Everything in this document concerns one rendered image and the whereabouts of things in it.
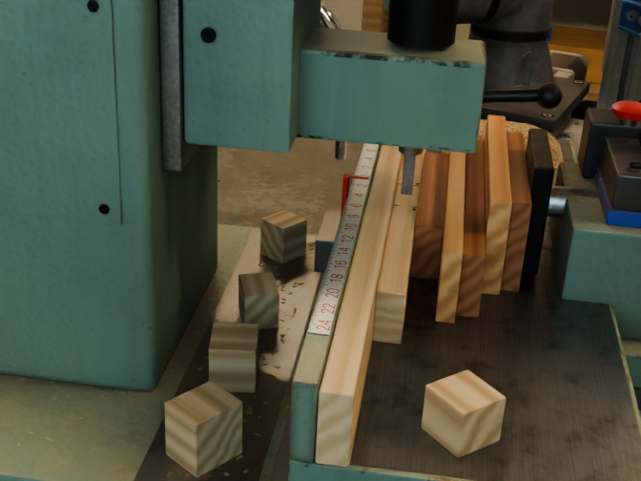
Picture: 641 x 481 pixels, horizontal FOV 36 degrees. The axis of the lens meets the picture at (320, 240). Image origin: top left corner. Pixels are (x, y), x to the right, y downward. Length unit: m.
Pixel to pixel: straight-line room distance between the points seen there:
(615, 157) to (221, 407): 0.35
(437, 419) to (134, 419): 0.28
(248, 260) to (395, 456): 0.46
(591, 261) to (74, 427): 0.41
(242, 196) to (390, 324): 2.48
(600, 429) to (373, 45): 0.32
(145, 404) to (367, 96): 0.29
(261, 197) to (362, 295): 2.51
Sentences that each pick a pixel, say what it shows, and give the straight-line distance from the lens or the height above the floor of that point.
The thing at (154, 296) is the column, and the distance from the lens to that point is 0.76.
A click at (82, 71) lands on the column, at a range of 0.70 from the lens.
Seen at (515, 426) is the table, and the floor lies 0.90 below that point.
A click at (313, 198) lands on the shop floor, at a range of 3.15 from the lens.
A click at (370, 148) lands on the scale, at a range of 0.87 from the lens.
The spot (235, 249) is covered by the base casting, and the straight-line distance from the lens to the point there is 1.03.
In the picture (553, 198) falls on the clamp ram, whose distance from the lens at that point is 0.80.
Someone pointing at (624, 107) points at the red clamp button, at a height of 1.02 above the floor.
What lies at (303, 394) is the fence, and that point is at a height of 0.95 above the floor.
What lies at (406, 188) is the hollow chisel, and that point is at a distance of 0.79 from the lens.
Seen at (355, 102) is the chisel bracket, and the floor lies 1.03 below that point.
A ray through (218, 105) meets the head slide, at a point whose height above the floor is 1.03.
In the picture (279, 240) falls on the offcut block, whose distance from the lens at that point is 0.99.
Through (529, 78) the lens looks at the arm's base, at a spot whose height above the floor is 0.85.
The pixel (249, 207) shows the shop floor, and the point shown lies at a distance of 3.07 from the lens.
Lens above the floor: 1.26
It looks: 26 degrees down
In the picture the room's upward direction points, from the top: 3 degrees clockwise
